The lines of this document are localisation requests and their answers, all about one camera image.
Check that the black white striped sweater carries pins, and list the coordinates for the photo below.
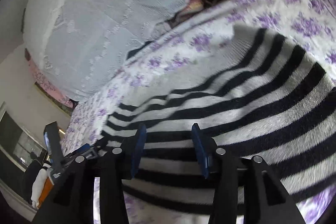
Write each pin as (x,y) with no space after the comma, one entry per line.
(261,94)

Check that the purple floral bed sheet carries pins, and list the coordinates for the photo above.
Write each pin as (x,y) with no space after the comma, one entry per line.
(308,23)

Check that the white lace cover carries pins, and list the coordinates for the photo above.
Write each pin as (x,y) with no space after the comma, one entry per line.
(80,44)

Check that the window with white frame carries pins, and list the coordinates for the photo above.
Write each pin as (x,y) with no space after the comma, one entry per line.
(18,145)

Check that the pink floral cloth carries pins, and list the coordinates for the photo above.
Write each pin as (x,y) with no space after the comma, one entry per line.
(46,86)

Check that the black camera box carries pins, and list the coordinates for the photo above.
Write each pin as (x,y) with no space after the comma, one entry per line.
(52,141)

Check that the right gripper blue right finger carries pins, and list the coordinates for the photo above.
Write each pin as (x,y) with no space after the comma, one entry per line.
(265,198)

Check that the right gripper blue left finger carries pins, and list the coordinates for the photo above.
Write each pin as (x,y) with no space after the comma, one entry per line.
(71,198)

